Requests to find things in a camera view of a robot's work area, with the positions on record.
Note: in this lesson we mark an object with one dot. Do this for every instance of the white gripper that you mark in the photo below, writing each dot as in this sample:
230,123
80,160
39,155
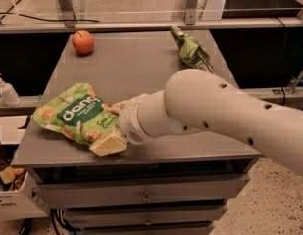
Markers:
128,121

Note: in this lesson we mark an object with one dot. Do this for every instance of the green rice chip bag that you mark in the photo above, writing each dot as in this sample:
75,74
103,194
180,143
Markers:
78,113

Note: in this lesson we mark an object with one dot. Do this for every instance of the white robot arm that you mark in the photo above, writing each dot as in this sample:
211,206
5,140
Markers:
194,100

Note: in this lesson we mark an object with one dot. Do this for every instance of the grey drawer cabinet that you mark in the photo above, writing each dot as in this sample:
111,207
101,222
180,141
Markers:
176,185

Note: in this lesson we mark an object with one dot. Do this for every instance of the red apple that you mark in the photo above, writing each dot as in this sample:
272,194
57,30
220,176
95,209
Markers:
83,42

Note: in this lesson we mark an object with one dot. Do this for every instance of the green jalapeno chip bag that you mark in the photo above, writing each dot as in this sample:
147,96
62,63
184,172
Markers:
191,51

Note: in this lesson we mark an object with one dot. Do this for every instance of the white pump bottle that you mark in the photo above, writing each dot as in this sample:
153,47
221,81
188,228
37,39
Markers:
8,94

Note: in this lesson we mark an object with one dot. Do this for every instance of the white cardboard box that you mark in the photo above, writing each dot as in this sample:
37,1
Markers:
18,199

